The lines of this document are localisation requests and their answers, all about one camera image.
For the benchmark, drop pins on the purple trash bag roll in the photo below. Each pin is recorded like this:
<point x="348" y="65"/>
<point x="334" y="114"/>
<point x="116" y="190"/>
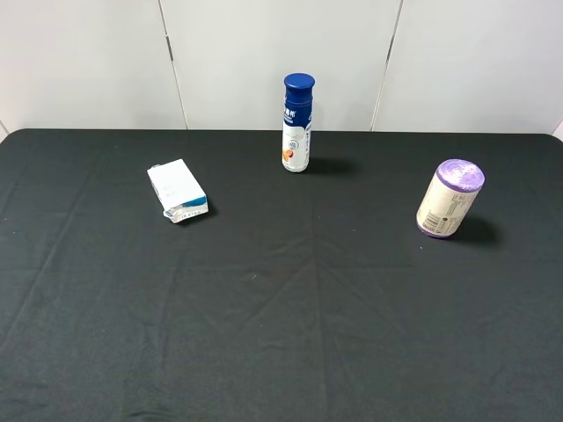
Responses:
<point x="453" y="188"/>

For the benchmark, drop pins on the black tablecloth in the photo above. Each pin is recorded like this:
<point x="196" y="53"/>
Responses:
<point x="296" y="297"/>

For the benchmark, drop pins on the white blue carton box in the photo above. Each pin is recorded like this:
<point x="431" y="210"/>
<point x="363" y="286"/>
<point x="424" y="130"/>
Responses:
<point x="178" y="191"/>

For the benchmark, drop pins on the blue cap yogurt bottle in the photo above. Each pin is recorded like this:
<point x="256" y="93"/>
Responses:
<point x="297" y="117"/>

